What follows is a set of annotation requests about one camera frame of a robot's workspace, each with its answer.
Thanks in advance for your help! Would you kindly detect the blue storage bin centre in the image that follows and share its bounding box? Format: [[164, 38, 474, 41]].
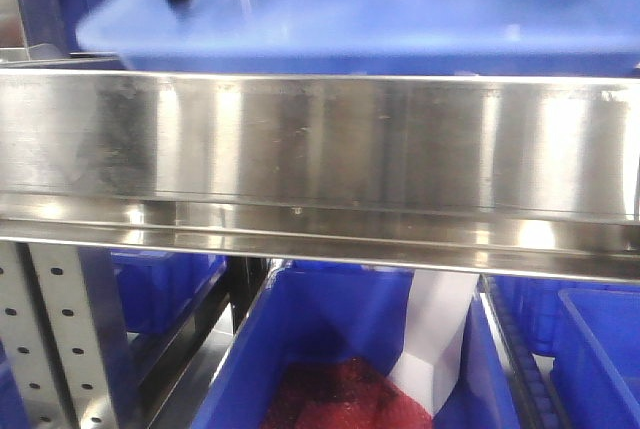
[[193, 261, 519, 428]]

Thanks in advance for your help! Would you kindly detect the blue plastic tray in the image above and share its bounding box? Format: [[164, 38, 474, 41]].
[[76, 0, 639, 77]]

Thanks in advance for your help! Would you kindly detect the red mesh bag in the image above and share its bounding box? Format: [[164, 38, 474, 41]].
[[260, 357, 433, 429]]

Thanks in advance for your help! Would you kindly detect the stainless steel shelf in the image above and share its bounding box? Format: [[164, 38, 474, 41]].
[[1, 69, 639, 281]]

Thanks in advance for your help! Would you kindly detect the blue storage bin left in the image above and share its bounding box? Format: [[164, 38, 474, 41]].
[[110, 249, 226, 334]]

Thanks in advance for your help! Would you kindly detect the blue storage bin right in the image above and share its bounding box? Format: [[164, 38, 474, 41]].
[[490, 276, 639, 428]]

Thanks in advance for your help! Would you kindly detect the blue storage bin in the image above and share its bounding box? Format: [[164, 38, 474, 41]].
[[110, 249, 226, 334], [193, 261, 519, 428], [490, 276, 639, 428]]

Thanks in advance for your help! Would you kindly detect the perforated grey shelf upright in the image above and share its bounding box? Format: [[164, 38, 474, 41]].
[[1, 241, 143, 428]]

